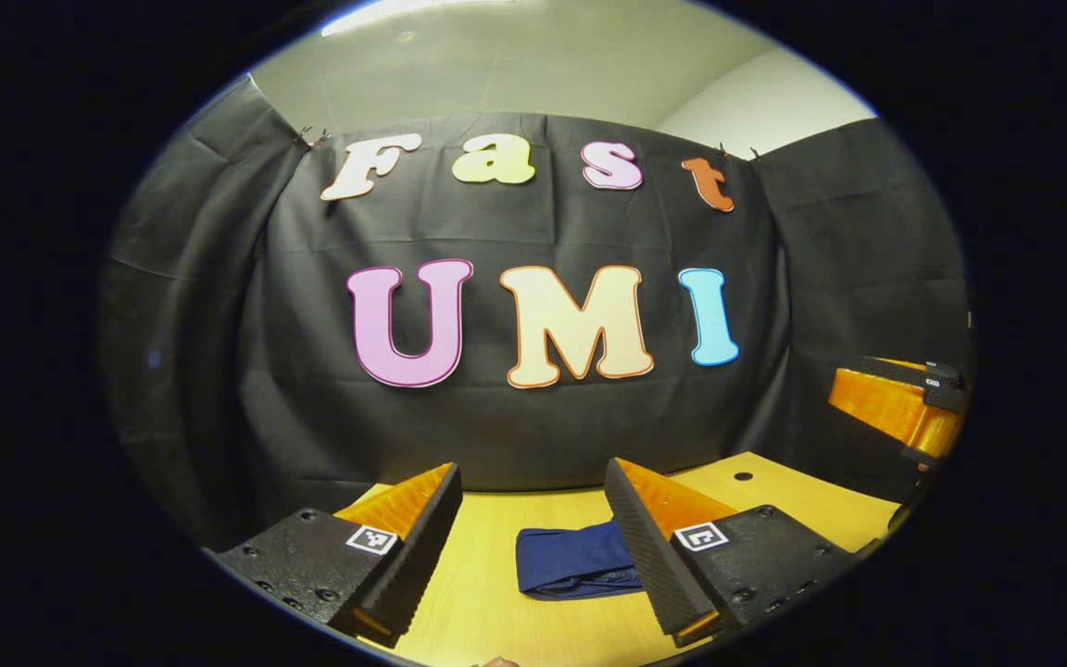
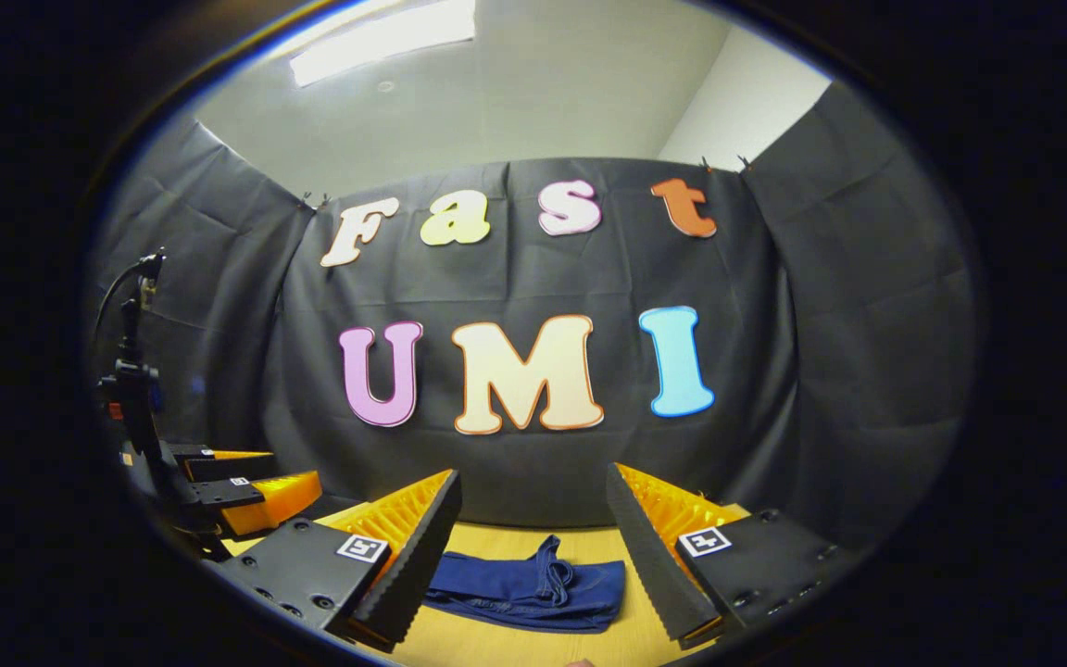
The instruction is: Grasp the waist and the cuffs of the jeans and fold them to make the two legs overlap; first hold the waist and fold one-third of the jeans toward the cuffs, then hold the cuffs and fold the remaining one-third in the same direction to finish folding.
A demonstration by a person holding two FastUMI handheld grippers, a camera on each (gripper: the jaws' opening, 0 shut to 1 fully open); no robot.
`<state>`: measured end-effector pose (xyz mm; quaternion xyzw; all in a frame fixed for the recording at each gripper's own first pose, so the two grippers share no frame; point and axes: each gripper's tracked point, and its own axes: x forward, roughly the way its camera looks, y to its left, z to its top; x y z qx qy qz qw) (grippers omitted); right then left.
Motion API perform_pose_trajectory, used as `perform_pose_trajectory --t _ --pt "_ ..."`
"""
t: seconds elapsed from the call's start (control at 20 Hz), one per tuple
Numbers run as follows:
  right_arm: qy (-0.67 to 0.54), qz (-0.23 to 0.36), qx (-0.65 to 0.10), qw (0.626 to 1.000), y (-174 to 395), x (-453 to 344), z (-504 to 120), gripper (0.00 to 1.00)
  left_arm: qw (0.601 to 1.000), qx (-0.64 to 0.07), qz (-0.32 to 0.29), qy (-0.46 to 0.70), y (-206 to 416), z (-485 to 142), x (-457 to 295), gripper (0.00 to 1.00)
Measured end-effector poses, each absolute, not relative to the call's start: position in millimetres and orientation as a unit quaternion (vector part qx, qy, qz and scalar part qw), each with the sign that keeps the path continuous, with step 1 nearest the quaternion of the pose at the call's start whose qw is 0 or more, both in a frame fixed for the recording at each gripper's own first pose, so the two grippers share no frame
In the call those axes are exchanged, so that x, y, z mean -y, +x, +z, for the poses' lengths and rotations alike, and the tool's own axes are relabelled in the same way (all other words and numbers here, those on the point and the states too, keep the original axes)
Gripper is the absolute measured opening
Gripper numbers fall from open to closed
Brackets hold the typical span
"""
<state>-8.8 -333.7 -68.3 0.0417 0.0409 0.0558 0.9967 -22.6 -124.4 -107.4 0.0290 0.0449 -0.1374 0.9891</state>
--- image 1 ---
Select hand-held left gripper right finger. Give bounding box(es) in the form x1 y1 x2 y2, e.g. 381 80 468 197
605 458 859 648

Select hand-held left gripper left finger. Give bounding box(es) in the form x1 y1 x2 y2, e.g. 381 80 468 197
219 463 463 648

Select blue denim jeans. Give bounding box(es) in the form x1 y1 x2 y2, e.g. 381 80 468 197
515 519 646 601

